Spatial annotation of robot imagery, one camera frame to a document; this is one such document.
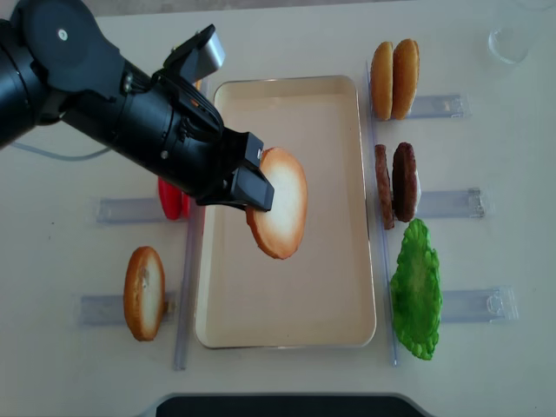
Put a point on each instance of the red tomato slice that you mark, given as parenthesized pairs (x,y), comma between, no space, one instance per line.
(175,204)

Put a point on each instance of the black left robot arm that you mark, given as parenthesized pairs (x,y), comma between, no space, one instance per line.
(57,66)

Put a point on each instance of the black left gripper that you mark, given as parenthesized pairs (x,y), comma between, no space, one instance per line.
(176,133)

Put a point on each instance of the clear long rail left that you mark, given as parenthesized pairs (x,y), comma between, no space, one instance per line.
(193,245)

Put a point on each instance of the clear rail patty holder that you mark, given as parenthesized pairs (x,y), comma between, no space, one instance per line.
(468,203)

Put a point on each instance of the brown meat patty back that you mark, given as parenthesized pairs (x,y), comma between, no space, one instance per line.
(383,186)

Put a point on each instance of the clear rail lettuce holder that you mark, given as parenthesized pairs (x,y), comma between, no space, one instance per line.
(479,305)

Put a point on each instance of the clear long rail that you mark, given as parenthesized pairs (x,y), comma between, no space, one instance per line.
(193,245)
(381,232)

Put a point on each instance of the tan bun slice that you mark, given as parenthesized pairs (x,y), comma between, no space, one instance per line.
(406,71)
(382,80)

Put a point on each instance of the clear rail tomato holder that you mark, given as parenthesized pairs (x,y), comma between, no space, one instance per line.
(111,211)

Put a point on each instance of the clear rail bun holder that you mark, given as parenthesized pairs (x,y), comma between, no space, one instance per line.
(440,106)

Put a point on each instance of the clear glass cup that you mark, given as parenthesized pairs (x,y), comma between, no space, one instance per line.
(510,45)

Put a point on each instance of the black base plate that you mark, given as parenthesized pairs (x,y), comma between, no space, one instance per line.
(286,405)

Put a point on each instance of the toasted bread slice standing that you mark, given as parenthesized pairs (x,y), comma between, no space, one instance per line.
(143,294)

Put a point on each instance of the brown meat patty front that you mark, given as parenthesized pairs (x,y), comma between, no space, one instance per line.
(405,184)

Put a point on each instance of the brown meat patty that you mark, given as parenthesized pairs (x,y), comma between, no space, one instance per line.
(383,186)
(405,184)

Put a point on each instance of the tan bun slice inner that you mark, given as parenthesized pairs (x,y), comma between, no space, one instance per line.
(406,71)

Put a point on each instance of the toasted bread slice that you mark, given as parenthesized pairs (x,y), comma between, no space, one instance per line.
(143,294)
(279,231)

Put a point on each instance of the clear long rail right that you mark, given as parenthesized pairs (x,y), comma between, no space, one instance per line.
(381,232)

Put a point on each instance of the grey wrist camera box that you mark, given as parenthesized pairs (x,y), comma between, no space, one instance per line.
(198,57)

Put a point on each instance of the cream rectangular tray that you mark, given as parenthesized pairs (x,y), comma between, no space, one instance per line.
(323,295)

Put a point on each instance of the clear rail bread holder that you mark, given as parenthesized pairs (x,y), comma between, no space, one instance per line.
(108,310)

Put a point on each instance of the green lettuce leaf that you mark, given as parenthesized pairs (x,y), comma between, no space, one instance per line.
(416,293)

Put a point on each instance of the tan bun slice outer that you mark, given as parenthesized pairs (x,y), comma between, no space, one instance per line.
(382,80)

